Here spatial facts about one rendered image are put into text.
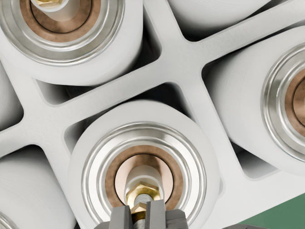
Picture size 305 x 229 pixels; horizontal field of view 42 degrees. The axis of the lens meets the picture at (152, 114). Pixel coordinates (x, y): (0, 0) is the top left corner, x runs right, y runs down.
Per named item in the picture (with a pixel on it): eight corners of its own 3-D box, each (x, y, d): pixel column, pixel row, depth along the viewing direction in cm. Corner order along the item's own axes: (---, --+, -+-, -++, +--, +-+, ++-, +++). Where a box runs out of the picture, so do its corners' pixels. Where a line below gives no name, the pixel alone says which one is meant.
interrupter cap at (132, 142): (228, 201, 25) (230, 205, 24) (123, 264, 25) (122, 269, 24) (165, 97, 24) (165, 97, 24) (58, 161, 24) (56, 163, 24)
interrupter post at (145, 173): (170, 188, 25) (174, 203, 21) (137, 208, 25) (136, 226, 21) (150, 155, 24) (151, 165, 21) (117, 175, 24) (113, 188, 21)
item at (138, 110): (205, 158, 43) (251, 208, 24) (128, 204, 43) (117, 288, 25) (159, 80, 42) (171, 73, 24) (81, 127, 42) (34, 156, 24)
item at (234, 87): (221, 156, 43) (278, 205, 24) (186, 73, 42) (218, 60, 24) (304, 120, 43) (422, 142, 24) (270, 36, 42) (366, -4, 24)
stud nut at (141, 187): (120, 208, 21) (120, 213, 20) (131, 177, 21) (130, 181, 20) (156, 220, 21) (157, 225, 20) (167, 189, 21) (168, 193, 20)
